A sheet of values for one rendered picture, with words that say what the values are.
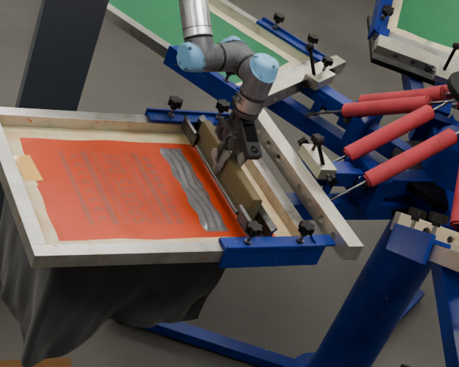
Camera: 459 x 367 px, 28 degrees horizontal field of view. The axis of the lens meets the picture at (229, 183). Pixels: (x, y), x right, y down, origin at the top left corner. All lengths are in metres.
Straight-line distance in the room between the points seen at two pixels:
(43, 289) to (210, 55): 0.72
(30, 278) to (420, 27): 1.88
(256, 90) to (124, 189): 0.43
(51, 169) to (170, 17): 1.17
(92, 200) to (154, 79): 2.72
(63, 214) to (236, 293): 1.62
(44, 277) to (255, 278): 1.73
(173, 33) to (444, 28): 1.06
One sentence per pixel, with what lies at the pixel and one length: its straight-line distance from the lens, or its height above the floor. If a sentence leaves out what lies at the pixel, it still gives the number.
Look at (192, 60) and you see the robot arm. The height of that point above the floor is 1.32.
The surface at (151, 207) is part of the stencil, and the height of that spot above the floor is 0.96.
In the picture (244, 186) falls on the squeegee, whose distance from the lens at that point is 2.40.
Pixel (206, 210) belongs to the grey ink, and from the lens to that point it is 2.43.
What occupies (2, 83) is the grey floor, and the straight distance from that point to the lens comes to 4.56.
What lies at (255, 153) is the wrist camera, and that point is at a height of 1.14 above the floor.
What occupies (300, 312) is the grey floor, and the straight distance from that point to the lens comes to 3.82.
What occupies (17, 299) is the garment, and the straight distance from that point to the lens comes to 2.51.
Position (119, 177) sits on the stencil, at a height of 0.96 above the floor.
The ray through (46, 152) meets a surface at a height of 0.96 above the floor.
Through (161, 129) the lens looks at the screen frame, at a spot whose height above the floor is 0.97.
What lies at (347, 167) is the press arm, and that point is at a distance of 2.72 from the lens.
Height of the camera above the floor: 2.33
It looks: 32 degrees down
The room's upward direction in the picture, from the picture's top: 23 degrees clockwise
